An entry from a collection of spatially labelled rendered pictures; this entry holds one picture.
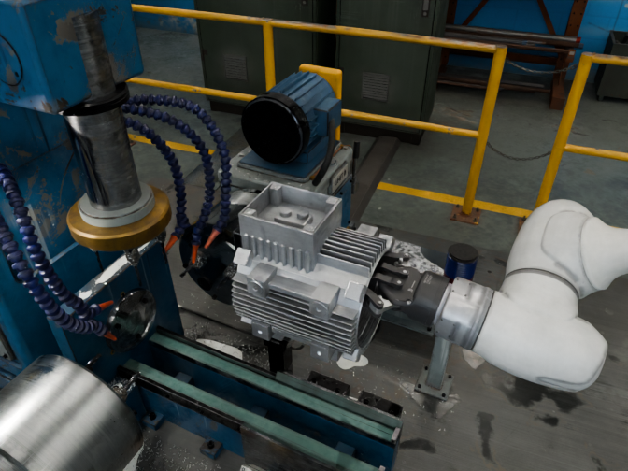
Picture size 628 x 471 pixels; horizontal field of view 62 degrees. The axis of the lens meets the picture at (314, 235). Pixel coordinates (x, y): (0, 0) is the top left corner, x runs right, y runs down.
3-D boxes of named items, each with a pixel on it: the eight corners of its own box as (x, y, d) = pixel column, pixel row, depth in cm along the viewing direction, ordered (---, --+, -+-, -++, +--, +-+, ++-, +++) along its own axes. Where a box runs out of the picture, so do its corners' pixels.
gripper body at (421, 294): (456, 266, 74) (395, 243, 77) (440, 305, 68) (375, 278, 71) (443, 303, 79) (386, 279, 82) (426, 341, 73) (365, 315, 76)
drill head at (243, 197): (165, 310, 133) (146, 232, 118) (249, 225, 162) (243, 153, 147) (249, 344, 124) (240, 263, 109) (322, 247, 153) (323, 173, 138)
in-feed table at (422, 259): (354, 324, 144) (357, 293, 137) (387, 267, 164) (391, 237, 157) (440, 354, 136) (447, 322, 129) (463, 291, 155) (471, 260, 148)
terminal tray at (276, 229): (241, 254, 79) (236, 214, 75) (275, 218, 87) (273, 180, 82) (312, 276, 75) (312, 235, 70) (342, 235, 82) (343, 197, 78)
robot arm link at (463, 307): (484, 320, 66) (439, 301, 68) (463, 363, 72) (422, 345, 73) (498, 277, 73) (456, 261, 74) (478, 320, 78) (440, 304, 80)
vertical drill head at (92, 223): (66, 281, 101) (-35, 18, 72) (131, 231, 114) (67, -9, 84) (139, 310, 95) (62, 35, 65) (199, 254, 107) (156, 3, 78)
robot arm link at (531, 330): (462, 367, 74) (488, 294, 81) (576, 418, 69) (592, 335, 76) (480, 334, 65) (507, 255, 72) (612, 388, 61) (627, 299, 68)
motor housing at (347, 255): (235, 342, 85) (222, 249, 74) (290, 274, 99) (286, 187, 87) (349, 386, 78) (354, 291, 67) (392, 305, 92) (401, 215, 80)
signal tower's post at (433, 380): (413, 390, 127) (438, 257, 102) (422, 365, 133) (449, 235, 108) (446, 402, 125) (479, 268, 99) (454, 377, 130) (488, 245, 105)
